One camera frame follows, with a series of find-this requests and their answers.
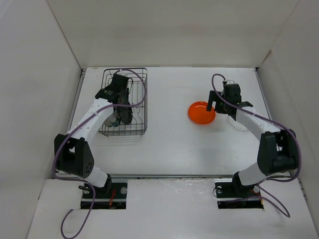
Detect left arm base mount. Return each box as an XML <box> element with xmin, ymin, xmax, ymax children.
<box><xmin>78</xmin><ymin>182</ymin><xmax>128</xmax><ymax>210</ymax></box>

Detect white plate dark rim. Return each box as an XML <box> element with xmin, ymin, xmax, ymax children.
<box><xmin>110</xmin><ymin>112</ymin><xmax>121</xmax><ymax>127</ymax></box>

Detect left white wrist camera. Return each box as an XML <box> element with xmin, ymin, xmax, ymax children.
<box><xmin>117</xmin><ymin>70</ymin><xmax>128</xmax><ymax>77</ymax></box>

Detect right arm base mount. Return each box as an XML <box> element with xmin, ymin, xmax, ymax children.
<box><xmin>213</xmin><ymin>181</ymin><xmax>264</xmax><ymax>209</ymax></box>

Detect black plate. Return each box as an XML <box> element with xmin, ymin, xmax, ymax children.
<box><xmin>116</xmin><ymin>88</ymin><xmax>134</xmax><ymax>124</ymax></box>

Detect white plate red characters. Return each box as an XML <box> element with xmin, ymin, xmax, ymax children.
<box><xmin>103</xmin><ymin>119</ymin><xmax>113</xmax><ymax>127</ymax></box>

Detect grey wire dish rack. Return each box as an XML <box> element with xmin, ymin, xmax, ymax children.
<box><xmin>98</xmin><ymin>68</ymin><xmax>148</xmax><ymax>137</ymax></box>

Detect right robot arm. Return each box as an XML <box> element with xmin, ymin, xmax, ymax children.
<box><xmin>206</xmin><ymin>83</ymin><xmax>301</xmax><ymax>196</ymax></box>

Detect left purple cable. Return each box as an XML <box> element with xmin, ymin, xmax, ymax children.
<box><xmin>51</xmin><ymin>69</ymin><xmax>147</xmax><ymax>239</ymax></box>

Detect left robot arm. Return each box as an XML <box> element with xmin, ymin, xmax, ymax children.
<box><xmin>54</xmin><ymin>74</ymin><xmax>130</xmax><ymax>198</ymax></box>

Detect orange plate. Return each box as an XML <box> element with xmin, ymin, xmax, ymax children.
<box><xmin>187</xmin><ymin>101</ymin><xmax>216</xmax><ymax>125</ymax></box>

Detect aluminium rail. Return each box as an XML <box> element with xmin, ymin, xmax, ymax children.
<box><xmin>53</xmin><ymin>173</ymin><xmax>292</xmax><ymax>179</ymax></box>

